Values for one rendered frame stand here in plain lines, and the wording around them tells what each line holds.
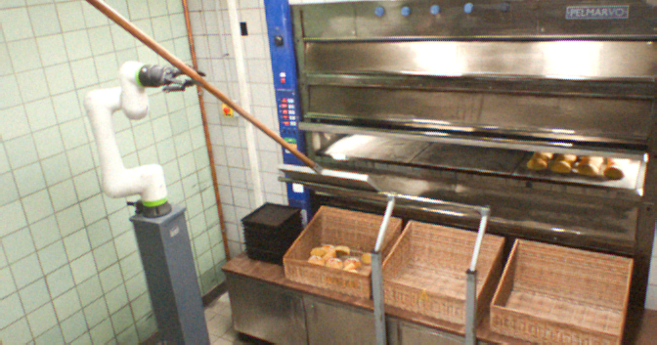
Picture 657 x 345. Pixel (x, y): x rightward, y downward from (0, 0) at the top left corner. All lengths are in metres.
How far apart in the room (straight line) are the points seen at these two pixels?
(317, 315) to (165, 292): 0.86
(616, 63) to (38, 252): 2.99
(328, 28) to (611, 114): 1.53
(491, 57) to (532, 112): 0.34
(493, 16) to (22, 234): 2.60
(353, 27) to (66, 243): 1.99
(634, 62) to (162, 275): 2.43
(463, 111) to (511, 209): 0.58
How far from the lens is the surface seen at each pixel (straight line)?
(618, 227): 3.00
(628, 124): 2.81
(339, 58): 3.18
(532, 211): 3.04
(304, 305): 3.28
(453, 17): 2.89
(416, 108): 3.03
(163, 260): 2.91
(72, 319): 3.55
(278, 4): 3.32
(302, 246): 3.39
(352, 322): 3.14
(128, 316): 3.80
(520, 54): 2.82
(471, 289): 2.62
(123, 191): 2.80
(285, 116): 3.45
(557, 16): 2.77
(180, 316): 3.07
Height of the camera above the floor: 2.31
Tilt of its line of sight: 20 degrees down
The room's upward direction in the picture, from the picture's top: 5 degrees counter-clockwise
